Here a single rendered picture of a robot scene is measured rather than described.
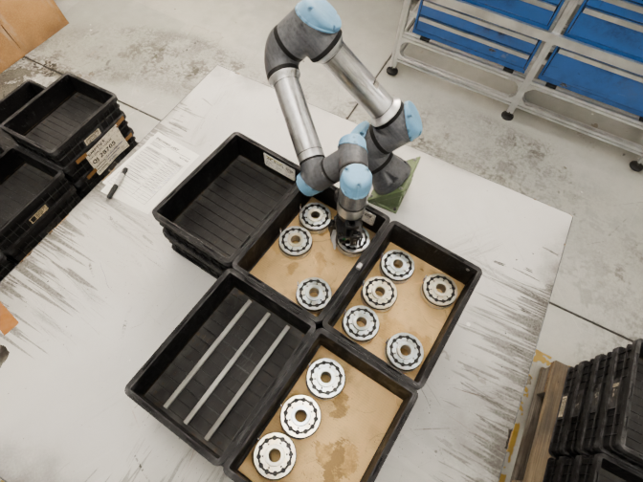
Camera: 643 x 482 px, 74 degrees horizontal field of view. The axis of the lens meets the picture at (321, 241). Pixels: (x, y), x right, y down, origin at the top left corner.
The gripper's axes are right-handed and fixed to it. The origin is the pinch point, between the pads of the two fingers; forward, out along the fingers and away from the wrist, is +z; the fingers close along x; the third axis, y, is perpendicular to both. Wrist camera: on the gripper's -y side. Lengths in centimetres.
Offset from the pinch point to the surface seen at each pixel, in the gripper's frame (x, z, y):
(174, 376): -49, 2, 38
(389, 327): 10.9, 2.0, 28.4
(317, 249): -8.1, 2.1, 2.1
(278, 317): -20.6, 2.2, 23.6
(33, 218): -124, 45, -41
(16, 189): -137, 47, -58
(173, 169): -59, 15, -41
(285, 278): -18.3, 2.1, 11.6
